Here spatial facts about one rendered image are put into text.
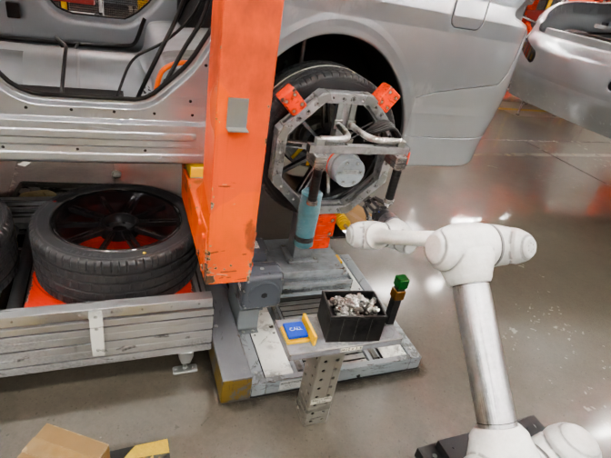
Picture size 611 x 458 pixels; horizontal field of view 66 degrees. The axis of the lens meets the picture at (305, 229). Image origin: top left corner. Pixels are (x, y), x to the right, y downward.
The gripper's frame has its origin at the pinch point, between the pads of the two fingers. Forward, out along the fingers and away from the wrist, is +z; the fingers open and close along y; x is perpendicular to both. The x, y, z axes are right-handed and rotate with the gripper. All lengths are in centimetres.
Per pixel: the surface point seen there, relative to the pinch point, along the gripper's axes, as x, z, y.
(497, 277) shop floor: -126, 8, 36
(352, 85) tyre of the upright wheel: 47, 4, 23
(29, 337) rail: 73, -32, -121
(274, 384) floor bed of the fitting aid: -4, -50, -77
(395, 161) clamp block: 25.9, -25.4, 16.2
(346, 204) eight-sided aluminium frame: 7.2, -3.5, -8.6
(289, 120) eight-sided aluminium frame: 57, -3, -5
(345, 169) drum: 33.2, -18.4, -0.8
